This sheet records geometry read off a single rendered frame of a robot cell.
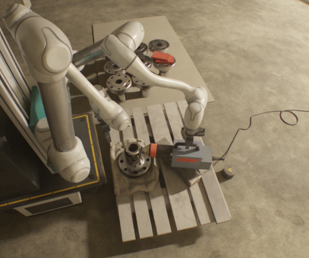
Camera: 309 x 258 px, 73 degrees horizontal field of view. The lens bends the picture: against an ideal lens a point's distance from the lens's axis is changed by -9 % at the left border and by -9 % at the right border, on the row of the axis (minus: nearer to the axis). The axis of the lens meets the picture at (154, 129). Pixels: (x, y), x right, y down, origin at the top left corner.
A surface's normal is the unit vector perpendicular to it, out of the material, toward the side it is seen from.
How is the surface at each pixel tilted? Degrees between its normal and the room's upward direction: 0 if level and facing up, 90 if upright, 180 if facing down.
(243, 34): 0
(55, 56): 84
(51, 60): 84
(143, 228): 0
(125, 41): 36
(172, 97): 0
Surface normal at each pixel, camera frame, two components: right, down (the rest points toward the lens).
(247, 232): 0.00, -0.61
